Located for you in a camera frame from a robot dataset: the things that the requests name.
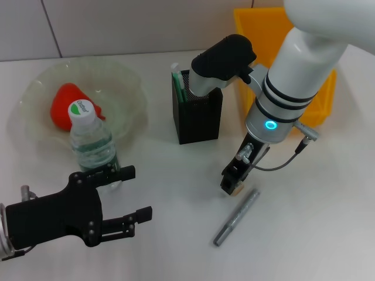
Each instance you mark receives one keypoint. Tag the beige eraser with barcode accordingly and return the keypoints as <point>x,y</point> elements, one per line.
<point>240,190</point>

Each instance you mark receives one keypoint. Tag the right wrist camera housing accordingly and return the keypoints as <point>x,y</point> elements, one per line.
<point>225,58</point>

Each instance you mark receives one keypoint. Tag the clear green-label water bottle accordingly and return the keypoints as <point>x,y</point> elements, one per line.
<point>90,143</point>

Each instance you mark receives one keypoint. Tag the black mesh pen holder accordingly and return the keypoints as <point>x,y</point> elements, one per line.
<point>202,128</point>

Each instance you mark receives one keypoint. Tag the red-orange orange fruit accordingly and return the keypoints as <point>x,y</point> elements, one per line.
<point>61,108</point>

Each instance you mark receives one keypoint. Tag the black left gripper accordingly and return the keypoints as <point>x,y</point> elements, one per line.
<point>49,222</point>

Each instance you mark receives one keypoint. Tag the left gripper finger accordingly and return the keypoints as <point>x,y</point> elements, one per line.
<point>145,213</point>

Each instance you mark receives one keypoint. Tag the yellow plastic bin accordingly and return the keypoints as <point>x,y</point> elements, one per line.
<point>257,35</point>

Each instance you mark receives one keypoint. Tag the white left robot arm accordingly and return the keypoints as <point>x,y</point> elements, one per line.
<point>3,234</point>

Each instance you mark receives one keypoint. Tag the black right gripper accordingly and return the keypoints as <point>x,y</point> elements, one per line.
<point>246,158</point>

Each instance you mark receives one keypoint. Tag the grey marker pen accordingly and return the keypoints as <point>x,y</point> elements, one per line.
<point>231,224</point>

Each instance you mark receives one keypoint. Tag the pale green glass fruit plate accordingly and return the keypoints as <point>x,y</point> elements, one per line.
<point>123,87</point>

